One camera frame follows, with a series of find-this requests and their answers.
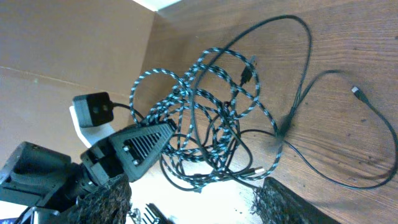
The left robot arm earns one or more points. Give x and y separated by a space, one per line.
57 190

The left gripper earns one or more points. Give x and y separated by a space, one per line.
131 151

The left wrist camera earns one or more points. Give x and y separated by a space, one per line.
91 115

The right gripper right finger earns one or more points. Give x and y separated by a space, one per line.
276 203

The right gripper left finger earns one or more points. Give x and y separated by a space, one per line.
108 204

